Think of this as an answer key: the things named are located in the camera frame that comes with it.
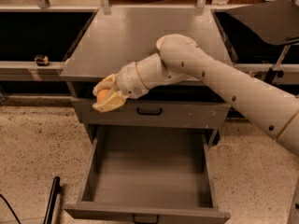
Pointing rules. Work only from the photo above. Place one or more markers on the closed grey upper drawer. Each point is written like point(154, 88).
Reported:
point(170, 114)

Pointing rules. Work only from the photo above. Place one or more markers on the small object on rail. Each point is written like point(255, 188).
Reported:
point(42, 60)

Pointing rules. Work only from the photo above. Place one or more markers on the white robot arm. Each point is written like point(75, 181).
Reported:
point(271, 109)

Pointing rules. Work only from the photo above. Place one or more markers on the grey drawer cabinet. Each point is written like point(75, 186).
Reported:
point(129, 34)

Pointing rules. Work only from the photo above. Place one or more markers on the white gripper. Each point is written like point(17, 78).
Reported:
point(130, 79)

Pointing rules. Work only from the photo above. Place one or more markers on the orange fruit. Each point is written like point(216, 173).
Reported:
point(102, 94)

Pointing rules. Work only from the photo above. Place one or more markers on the black stand with board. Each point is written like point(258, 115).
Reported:
point(276, 23)

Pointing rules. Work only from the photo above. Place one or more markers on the black bar on floor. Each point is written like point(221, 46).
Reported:
point(54, 192)

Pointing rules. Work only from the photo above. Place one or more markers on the open grey middle drawer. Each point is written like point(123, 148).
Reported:
point(148, 175)

